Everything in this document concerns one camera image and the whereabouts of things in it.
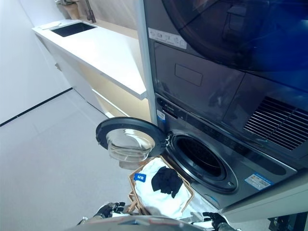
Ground robot left black hand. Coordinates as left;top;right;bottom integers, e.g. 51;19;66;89
95;202;126;218

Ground robot right black hand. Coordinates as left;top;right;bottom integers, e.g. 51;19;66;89
203;211;228;230

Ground black garment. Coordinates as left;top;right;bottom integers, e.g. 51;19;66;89
151;166;184;199

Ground dark grey washing machine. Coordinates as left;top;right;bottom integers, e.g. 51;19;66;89
155;92;298;210

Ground round glass washing machine door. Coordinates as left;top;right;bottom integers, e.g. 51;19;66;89
95;116;169;169

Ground robot grey torso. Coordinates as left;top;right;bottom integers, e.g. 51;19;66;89
64;211;193;231

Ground blue white energy label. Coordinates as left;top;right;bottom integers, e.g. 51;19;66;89
244;173;271;191

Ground white appliance base plinth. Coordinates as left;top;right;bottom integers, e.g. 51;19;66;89
220;184;308;218

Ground small blue washer sticker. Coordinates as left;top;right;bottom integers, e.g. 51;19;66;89
156;109;167;124

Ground dark grey stacked dryer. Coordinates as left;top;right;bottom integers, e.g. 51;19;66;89
147;0;308;152

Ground white counter cabinet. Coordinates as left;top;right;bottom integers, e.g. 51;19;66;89
32;20;148;114

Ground white dryer instruction sticker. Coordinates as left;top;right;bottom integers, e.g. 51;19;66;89
148;27;187;49

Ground black recessed sink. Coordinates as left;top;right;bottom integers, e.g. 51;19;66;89
49;22;98;38

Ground metal sink faucet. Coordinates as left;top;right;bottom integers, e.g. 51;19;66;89
83;0;97;23

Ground beige plant pot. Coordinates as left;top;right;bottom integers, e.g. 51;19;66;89
65;0;81;20

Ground wooden frame white laundry basket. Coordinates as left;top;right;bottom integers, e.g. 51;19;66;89
119;155;194;220

